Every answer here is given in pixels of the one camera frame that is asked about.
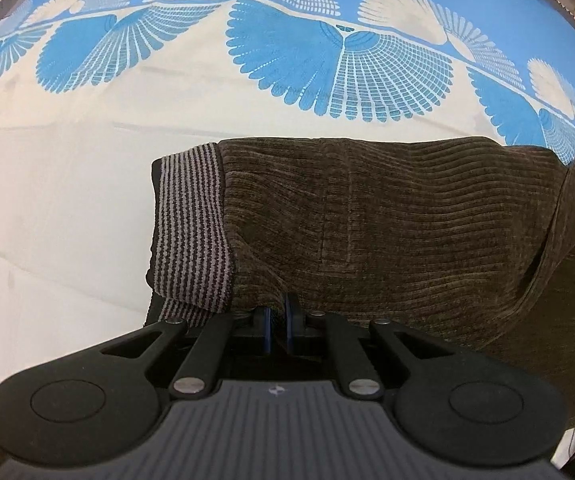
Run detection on blue and cream bed sheet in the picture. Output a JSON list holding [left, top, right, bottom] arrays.
[[0, 0, 575, 466]]

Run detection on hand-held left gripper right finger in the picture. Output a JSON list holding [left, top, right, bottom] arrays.
[[283, 292, 461, 400]]

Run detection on brown corduroy pants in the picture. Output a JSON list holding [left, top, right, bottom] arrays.
[[144, 136, 575, 428]]

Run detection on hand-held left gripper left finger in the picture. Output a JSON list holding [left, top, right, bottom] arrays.
[[100, 307, 274, 400]]

